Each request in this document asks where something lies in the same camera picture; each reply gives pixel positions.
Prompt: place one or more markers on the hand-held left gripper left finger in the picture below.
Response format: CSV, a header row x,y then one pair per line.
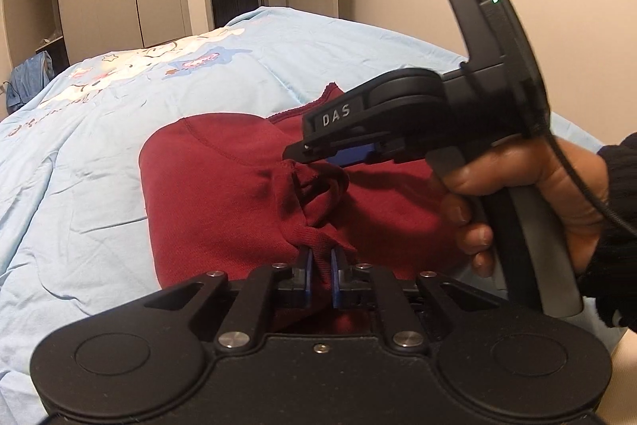
x,y
308,275

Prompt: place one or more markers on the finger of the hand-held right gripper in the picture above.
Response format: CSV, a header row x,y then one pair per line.
x,y
353,154

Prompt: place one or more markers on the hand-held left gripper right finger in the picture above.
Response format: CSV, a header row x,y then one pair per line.
x,y
337,275

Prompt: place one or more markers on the dark red sweater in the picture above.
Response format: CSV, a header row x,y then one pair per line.
x,y
214,196

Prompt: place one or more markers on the person's right forearm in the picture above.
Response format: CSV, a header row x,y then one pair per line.
x,y
622,186

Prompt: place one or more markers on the person's right hand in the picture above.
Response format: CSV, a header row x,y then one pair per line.
x,y
567,176

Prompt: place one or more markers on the light blue printed quilt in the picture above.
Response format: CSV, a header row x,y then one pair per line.
x,y
99,166

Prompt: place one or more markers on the blue hanging garment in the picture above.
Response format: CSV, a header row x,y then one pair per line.
x,y
27,81

